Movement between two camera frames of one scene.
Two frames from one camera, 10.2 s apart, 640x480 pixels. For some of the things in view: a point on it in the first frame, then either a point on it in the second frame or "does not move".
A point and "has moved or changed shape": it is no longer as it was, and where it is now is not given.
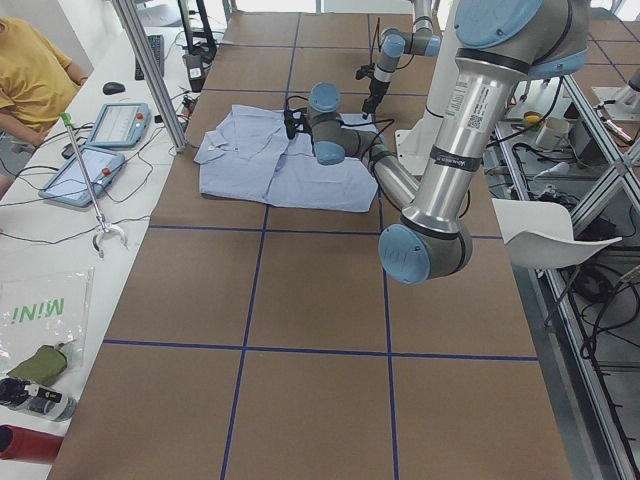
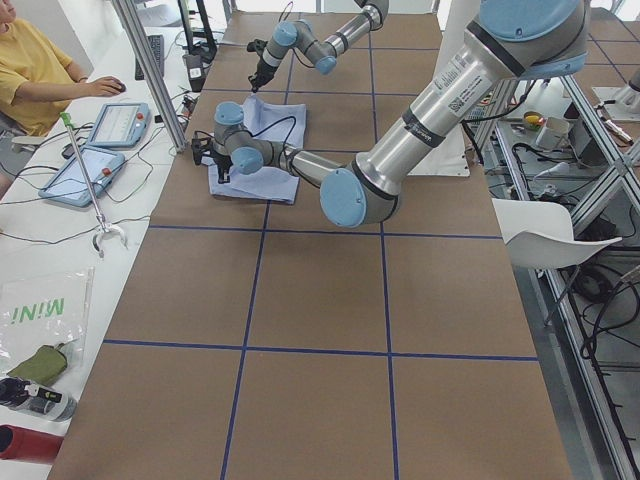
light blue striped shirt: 248,154 has moved or changed shape
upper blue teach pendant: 120,125 does not move
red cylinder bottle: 22,444 does not move
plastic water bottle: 34,398 does not move
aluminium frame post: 152,75 does not move
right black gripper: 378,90 to 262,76
